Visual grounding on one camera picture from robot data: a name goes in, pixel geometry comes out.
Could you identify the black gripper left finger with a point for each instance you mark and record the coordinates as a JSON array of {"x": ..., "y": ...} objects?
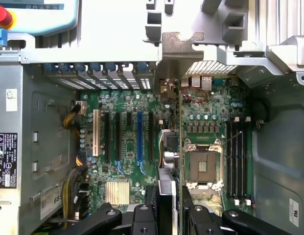
[{"x": 144, "y": 220}]

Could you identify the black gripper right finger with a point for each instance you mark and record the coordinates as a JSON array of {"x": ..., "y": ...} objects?
[{"x": 198, "y": 220}]

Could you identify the gold chipset heatsink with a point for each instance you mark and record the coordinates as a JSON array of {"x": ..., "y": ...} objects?
[{"x": 117, "y": 193}]

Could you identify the black RAM slot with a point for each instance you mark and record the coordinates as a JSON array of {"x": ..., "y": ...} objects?
[
  {"x": 244, "y": 159},
  {"x": 234, "y": 159},
  {"x": 229, "y": 159},
  {"x": 239, "y": 159}
]

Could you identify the green motherboard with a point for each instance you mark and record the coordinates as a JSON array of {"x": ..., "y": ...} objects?
[{"x": 127, "y": 142}]

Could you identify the blue expansion slot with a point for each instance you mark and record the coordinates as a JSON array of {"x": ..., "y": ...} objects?
[{"x": 140, "y": 137}]

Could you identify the long black expansion slot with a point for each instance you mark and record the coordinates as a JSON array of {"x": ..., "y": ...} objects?
[
  {"x": 118, "y": 137},
  {"x": 107, "y": 137},
  {"x": 151, "y": 137}
]

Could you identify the thin CPU locking lever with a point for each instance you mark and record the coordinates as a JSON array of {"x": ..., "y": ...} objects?
[{"x": 233, "y": 138}]

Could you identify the white expansion slot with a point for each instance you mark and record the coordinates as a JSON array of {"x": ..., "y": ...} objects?
[{"x": 95, "y": 132}]

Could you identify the short black expansion slot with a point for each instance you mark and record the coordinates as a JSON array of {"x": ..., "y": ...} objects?
[{"x": 129, "y": 118}]

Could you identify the grey metal PC case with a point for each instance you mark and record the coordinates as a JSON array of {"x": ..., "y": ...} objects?
[{"x": 276, "y": 151}]

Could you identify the black round case fan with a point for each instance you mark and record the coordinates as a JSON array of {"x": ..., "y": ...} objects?
[{"x": 259, "y": 111}]

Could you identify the silver rear port block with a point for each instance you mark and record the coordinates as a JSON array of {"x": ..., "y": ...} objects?
[{"x": 197, "y": 81}]

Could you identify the grey power supply unit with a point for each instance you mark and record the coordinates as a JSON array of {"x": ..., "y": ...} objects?
[{"x": 7, "y": 122}]

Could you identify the teach pendant with red button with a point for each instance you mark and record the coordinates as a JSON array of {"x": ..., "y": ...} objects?
[{"x": 51, "y": 17}]

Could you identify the blue plastic case latch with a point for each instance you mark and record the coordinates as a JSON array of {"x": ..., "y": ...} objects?
[{"x": 0, "y": 36}]

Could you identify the CPU socket with metal frame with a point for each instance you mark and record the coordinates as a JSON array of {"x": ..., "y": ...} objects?
[{"x": 203, "y": 164}]

